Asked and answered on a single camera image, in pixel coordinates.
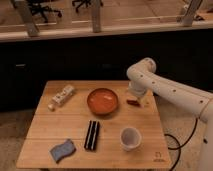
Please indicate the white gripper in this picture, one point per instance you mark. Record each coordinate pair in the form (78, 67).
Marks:
(138, 92)

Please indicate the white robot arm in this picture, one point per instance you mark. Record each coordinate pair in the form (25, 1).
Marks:
(199, 102)

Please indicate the red chili pepper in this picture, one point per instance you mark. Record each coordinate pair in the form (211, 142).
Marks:
(133, 103)

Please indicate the orange round bowl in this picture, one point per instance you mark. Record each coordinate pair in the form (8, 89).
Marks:
(102, 101)

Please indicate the white plastic cup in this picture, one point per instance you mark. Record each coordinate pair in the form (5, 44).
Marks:
(130, 138)

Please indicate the black white striped block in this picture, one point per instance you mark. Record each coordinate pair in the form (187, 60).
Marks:
(92, 136)

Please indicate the wooden table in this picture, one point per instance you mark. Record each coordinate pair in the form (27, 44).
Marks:
(71, 137)

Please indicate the white plastic bottle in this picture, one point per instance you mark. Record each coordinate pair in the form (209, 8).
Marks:
(60, 98)

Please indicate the blue sponge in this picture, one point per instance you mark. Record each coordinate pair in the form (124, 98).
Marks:
(63, 150)

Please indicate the black office chair middle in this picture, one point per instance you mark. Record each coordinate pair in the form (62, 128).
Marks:
(78, 3)

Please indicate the black office chair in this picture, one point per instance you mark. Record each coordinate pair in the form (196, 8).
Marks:
(78, 3)
(36, 7)

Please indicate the black office chair left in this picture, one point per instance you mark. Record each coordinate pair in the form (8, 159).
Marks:
(36, 7)

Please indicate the grey metal post middle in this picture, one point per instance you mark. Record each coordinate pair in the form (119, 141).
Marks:
(95, 16)

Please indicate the grey metal post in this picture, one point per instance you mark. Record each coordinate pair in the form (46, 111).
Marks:
(95, 16)
(188, 17)
(27, 18)

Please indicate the grey metal post right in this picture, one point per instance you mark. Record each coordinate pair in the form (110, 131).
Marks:
(188, 17)

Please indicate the grey metal post left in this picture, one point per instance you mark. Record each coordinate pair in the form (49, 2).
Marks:
(27, 18)

